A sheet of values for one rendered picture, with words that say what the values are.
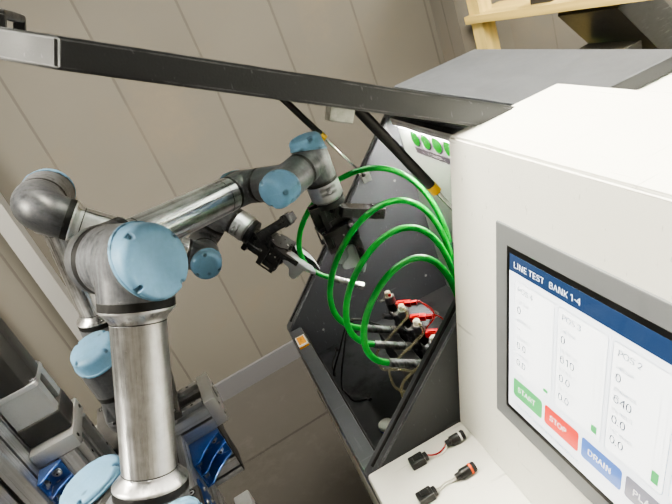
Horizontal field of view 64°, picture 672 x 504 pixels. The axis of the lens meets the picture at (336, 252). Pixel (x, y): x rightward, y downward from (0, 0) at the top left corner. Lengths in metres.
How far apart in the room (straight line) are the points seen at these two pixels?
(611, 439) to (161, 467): 0.63
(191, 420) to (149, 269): 0.80
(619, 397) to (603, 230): 0.20
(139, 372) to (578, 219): 0.64
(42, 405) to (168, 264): 0.50
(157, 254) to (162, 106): 1.91
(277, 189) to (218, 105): 1.69
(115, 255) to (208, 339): 2.27
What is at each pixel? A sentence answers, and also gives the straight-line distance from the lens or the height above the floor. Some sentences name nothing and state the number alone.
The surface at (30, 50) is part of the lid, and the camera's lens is 0.80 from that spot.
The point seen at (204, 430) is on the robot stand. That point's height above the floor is 0.92.
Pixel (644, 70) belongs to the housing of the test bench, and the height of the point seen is 1.50.
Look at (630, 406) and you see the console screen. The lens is 0.73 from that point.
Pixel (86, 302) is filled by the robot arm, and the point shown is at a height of 1.34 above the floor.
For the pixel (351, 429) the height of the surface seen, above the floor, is 0.95.
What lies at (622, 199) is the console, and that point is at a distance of 0.65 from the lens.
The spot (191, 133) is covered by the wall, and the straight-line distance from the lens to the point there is 2.73.
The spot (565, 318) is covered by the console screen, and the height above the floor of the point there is 1.36.
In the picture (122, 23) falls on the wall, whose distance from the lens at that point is 2.70.
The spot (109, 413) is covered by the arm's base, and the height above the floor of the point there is 1.09.
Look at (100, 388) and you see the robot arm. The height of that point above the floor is 1.17.
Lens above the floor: 1.84
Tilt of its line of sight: 26 degrees down
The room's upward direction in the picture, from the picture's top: 22 degrees counter-clockwise
